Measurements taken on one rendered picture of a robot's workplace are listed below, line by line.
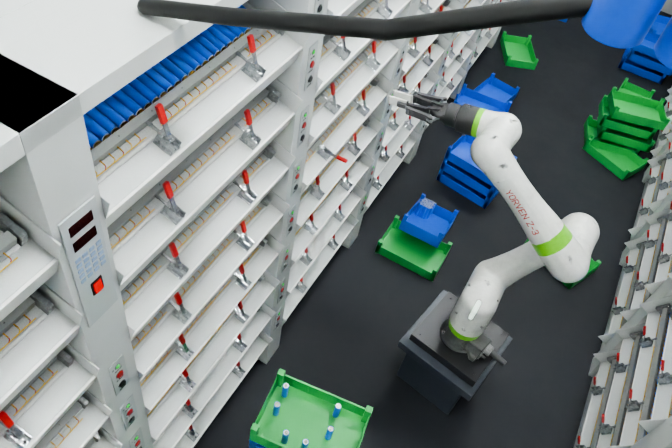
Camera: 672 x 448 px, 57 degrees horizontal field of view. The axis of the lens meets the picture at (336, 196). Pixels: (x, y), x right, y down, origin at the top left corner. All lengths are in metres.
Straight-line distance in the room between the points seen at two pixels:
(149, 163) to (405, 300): 1.88
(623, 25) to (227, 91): 0.79
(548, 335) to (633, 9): 2.40
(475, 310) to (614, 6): 1.65
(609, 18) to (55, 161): 0.67
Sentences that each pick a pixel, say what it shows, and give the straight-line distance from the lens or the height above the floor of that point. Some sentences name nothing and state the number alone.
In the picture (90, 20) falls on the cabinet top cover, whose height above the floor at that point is 1.74.
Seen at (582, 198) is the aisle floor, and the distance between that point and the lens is 3.61.
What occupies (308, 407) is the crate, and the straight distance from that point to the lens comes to 1.96.
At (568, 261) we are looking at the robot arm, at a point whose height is 0.92.
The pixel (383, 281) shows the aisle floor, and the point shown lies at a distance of 2.83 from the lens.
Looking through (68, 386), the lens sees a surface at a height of 1.12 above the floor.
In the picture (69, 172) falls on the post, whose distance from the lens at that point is 0.91.
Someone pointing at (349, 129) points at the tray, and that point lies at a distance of 2.06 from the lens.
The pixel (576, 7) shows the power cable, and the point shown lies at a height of 1.99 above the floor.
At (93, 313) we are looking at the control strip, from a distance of 1.15.
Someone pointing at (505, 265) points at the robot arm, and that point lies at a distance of 2.26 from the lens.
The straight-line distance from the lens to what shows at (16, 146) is 0.82.
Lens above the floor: 2.27
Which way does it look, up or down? 47 degrees down
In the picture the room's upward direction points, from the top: 12 degrees clockwise
